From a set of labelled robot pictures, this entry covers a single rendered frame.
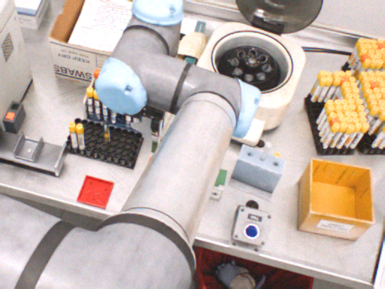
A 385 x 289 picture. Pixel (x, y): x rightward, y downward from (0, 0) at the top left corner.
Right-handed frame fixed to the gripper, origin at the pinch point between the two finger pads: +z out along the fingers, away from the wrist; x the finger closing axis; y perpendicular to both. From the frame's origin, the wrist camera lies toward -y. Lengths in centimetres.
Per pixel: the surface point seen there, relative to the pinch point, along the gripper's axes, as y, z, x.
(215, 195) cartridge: -14.2, 17.8, 1.1
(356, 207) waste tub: -45.4, 18.6, -5.1
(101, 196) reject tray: 10.5, 20.2, 7.0
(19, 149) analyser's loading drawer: 31.3, 15.8, 3.0
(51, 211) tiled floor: 44, 108, -21
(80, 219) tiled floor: 32, 108, -21
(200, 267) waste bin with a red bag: -16, 64, 2
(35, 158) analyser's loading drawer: 26.7, 15.1, 4.6
